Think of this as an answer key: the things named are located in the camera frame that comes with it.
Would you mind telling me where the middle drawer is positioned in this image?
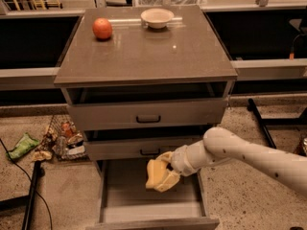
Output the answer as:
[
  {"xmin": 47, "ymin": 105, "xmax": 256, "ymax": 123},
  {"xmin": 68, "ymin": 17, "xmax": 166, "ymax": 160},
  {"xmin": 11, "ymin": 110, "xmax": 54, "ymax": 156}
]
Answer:
[{"xmin": 84, "ymin": 136, "xmax": 202, "ymax": 160}]

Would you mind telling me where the yellow sponge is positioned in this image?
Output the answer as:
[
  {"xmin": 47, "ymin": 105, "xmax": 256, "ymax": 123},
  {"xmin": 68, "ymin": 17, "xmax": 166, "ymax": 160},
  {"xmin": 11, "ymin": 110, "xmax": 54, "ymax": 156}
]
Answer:
[{"xmin": 146, "ymin": 159, "xmax": 168, "ymax": 189}]

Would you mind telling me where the black stand leg right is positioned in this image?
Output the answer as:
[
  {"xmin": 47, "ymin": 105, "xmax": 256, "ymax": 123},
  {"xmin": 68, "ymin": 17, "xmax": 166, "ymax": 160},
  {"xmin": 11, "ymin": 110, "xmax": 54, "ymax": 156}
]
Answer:
[{"xmin": 247, "ymin": 99, "xmax": 307, "ymax": 149}]

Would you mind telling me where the open bottom drawer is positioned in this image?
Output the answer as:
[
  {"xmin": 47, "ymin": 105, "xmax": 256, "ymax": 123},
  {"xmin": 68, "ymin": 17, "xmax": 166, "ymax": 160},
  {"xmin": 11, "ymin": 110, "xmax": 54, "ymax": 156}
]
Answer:
[{"xmin": 86, "ymin": 158, "xmax": 220, "ymax": 230}]

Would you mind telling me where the wire basket with snacks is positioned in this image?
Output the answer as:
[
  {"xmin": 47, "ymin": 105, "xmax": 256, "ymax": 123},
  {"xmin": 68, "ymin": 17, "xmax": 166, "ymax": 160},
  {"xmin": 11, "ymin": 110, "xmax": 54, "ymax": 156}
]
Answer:
[{"xmin": 33, "ymin": 115, "xmax": 88, "ymax": 162}]

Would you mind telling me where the black stand leg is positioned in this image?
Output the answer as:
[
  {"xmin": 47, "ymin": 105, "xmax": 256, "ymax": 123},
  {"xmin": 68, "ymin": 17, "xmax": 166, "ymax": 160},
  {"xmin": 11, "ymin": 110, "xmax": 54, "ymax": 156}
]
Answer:
[
  {"xmin": 0, "ymin": 161, "xmax": 43, "ymax": 230},
  {"xmin": 247, "ymin": 99, "xmax": 307, "ymax": 149}
]

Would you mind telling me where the white bowl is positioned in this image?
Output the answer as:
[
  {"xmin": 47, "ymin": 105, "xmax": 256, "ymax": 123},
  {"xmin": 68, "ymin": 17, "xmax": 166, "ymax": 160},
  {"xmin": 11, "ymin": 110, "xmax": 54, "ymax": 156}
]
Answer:
[{"xmin": 141, "ymin": 9, "xmax": 174, "ymax": 29}]

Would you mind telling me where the top drawer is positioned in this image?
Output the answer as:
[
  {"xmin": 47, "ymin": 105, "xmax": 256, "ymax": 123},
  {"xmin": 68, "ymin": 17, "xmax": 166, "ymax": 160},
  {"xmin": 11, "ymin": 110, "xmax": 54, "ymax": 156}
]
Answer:
[{"xmin": 67, "ymin": 99, "xmax": 227, "ymax": 130}]

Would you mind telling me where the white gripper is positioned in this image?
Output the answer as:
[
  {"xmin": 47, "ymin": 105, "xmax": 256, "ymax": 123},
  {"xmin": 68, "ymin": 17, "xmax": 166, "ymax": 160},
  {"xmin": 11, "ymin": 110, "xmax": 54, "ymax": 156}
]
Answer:
[{"xmin": 153, "ymin": 145, "xmax": 197, "ymax": 193}]

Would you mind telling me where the grey drawer cabinet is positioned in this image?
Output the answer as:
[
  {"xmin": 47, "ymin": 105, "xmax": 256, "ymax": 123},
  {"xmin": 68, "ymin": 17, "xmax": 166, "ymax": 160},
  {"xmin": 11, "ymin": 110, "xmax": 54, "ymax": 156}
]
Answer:
[{"xmin": 53, "ymin": 5, "xmax": 238, "ymax": 230}]

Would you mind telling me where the black cable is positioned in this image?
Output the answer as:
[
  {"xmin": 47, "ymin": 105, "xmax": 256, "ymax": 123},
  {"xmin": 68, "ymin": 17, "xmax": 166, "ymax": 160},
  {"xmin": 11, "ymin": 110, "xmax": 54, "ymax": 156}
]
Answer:
[{"xmin": 0, "ymin": 138, "xmax": 54, "ymax": 230}]

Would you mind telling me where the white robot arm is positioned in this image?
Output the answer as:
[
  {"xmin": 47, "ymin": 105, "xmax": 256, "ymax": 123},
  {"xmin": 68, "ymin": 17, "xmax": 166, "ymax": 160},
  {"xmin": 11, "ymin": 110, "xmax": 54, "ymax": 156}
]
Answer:
[{"xmin": 146, "ymin": 127, "xmax": 307, "ymax": 196}]

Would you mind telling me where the black stand leg left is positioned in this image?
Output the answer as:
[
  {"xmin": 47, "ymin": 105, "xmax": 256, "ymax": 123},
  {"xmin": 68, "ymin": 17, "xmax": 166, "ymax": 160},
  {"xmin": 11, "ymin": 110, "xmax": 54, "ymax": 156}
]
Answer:
[{"xmin": 0, "ymin": 161, "xmax": 43, "ymax": 230}]

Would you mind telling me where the orange fruit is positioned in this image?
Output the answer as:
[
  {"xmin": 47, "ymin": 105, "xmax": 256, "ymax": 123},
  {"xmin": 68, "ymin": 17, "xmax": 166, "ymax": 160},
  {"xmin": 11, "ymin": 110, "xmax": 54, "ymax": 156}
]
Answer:
[{"xmin": 92, "ymin": 18, "xmax": 112, "ymax": 40}]

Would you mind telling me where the green snack bag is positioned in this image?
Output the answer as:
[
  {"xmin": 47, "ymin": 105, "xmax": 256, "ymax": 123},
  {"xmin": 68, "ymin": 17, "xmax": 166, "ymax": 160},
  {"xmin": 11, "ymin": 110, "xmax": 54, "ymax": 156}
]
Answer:
[{"xmin": 7, "ymin": 132, "xmax": 39, "ymax": 160}]

